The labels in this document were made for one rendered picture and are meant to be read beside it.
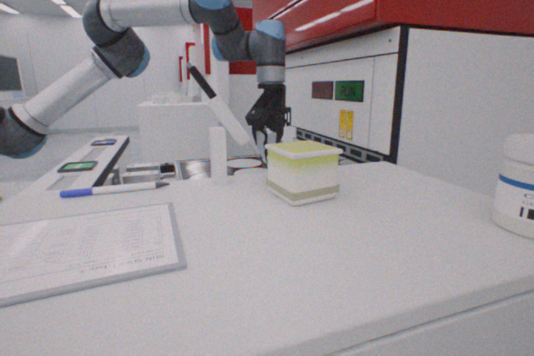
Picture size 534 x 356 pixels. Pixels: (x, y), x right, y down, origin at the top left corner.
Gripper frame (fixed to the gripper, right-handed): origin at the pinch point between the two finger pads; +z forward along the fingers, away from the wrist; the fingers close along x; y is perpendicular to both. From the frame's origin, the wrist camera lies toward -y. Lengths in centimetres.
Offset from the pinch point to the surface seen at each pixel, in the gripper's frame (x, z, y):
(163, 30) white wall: 604, -161, 500
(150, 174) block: 18.1, 0.9, -23.6
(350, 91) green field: -20.9, -18.3, 2.9
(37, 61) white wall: 791, -80, 284
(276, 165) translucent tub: -22.2, -9.3, -34.9
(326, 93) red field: -12.4, -17.4, 10.2
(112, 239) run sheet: -15, -5, -53
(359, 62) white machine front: -22.7, -24.7, 1.8
